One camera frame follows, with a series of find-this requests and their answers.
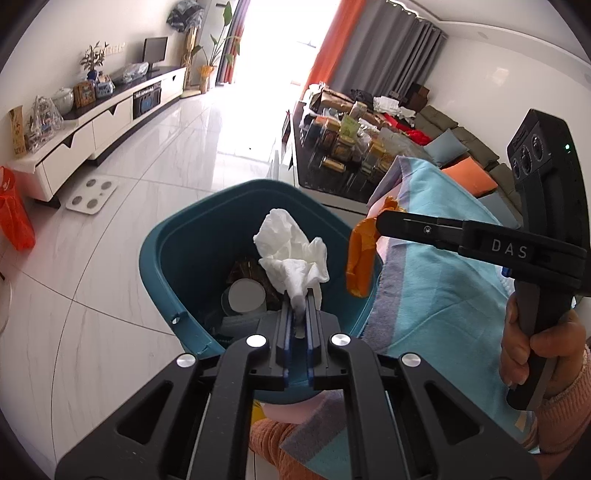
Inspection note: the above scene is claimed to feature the white tissue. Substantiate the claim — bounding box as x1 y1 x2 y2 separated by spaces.
253 209 331 311

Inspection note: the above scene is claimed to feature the white tv cabinet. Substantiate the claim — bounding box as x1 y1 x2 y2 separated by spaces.
9 65 188 204

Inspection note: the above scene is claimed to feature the orange cushion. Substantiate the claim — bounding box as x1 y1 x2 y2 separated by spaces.
441 156 499 197

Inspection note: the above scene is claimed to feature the teal plastic bin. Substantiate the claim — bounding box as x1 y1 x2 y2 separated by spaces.
139 179 385 407

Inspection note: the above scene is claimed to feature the orange peel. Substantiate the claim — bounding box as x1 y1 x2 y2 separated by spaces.
345 198 400 297

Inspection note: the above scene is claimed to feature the glass ship ornament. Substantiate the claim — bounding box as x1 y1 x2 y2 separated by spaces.
25 96 63 153

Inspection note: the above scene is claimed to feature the blue vase with branches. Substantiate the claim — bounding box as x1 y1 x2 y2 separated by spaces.
79 41 109 84

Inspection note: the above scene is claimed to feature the cloth covered standing fan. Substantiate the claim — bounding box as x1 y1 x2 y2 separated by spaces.
166 0 205 70

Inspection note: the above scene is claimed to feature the person's right forearm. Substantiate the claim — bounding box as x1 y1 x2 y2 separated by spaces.
526 344 591 480

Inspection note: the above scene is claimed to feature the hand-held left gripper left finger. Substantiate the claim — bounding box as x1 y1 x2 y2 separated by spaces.
55 295 296 480

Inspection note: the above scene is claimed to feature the small picture frame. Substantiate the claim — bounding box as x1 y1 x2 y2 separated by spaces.
74 82 97 108

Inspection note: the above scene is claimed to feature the large blue cushion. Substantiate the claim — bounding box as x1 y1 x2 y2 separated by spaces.
480 191 525 227

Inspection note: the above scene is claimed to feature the orange plastic bag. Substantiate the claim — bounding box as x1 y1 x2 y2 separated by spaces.
0 166 37 252

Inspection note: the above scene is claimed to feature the person's right hand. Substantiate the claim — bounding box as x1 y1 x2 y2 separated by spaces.
499 293 589 393

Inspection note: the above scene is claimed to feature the white clothes pile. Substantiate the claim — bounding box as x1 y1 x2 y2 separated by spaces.
373 95 416 118

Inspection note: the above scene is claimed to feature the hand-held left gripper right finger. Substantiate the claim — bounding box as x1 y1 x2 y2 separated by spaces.
305 286 541 480

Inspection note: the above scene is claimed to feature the white bathroom scale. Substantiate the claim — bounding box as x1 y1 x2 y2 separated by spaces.
65 179 119 214

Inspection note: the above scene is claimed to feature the brown box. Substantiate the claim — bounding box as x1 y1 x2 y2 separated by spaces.
406 83 430 109

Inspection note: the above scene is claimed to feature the tall leafy floor plant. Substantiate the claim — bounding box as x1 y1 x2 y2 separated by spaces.
191 0 241 93

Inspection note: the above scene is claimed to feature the grey and orange curtain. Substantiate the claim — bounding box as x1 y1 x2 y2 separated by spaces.
217 0 252 86

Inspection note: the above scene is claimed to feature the white plastic cup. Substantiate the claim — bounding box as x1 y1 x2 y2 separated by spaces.
222 279 269 317

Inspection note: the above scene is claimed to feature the clear plastic bag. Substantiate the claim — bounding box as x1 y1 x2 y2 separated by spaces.
111 62 149 85

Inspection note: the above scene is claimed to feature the cluttered coffee table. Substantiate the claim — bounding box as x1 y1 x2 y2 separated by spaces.
291 85 416 204

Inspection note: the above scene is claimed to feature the brown sectional sofa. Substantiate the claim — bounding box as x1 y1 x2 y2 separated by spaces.
411 104 525 227

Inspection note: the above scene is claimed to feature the red cloth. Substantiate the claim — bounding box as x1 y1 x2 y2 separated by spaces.
383 113 430 145

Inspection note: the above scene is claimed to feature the black monitor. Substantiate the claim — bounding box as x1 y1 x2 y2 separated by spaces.
142 37 169 72

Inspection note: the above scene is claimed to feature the tall yellow box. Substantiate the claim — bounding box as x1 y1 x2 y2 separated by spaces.
9 106 26 158

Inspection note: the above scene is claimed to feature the white ceramic jar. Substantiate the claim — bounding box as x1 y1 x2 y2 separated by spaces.
51 88 75 115

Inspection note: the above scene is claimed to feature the small blue cushion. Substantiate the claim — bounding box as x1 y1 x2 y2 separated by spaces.
422 129 468 164

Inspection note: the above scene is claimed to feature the teal printed blanket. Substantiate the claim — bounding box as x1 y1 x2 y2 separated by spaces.
281 154 548 480

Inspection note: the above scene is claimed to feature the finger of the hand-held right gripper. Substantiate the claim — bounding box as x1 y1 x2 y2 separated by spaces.
376 209 466 252

